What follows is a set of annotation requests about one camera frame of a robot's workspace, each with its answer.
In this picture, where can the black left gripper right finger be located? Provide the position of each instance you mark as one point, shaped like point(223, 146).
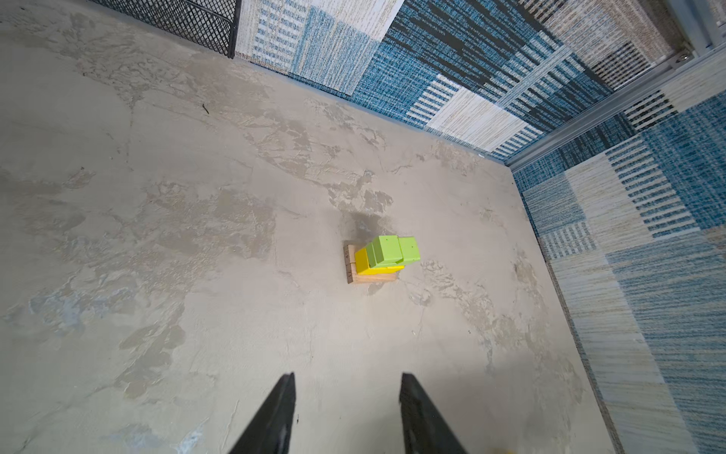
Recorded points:
point(424, 428)

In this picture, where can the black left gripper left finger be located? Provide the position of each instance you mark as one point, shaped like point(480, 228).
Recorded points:
point(269, 432)

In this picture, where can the yellow cube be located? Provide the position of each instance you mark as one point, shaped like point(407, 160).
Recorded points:
point(363, 265)

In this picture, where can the small green block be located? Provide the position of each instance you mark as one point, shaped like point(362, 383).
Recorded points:
point(409, 250)
point(387, 249)

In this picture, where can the long green block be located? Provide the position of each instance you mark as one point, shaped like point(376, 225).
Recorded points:
point(377, 264)

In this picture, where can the natural wood block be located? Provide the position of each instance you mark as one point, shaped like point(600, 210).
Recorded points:
point(351, 270)

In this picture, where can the black mesh wire shelf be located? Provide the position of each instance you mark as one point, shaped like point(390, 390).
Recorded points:
point(210, 23)

